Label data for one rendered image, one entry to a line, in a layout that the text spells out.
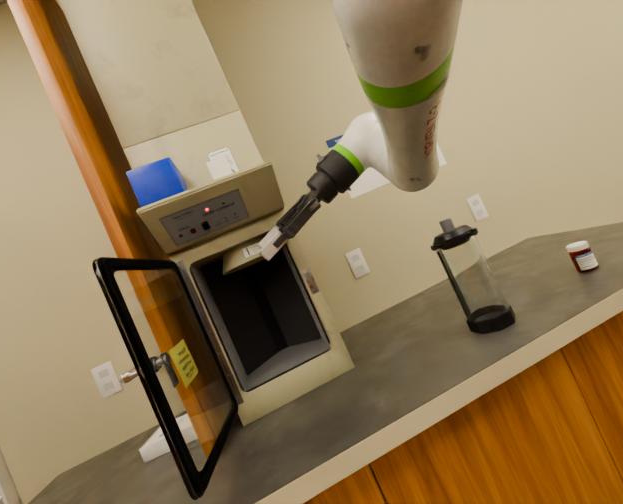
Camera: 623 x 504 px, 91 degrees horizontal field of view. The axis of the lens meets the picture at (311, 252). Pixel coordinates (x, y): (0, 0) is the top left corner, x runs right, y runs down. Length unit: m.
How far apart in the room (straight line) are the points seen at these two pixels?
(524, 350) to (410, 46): 0.57
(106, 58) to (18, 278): 0.84
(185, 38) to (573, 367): 1.22
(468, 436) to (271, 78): 1.40
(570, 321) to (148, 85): 1.12
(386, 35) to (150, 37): 0.84
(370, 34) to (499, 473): 0.75
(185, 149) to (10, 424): 1.14
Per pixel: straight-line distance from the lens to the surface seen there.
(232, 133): 0.92
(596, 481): 0.95
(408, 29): 0.35
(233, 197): 0.77
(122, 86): 1.04
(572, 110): 2.16
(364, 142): 0.73
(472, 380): 0.67
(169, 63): 1.05
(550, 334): 0.77
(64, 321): 1.45
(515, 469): 0.82
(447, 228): 0.79
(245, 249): 0.86
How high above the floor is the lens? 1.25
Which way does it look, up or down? 1 degrees up
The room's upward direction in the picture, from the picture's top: 24 degrees counter-clockwise
